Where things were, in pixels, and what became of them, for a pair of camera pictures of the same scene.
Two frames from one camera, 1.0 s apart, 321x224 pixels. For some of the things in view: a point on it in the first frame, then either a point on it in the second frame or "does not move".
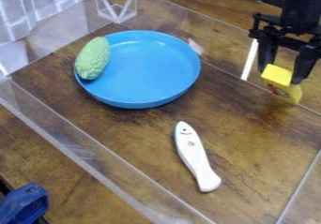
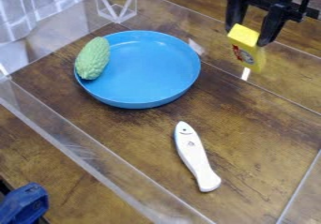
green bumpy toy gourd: (90, 57) does not move
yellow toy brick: (276, 82) → (247, 52)
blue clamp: (24, 203) does not move
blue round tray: (151, 67) does not move
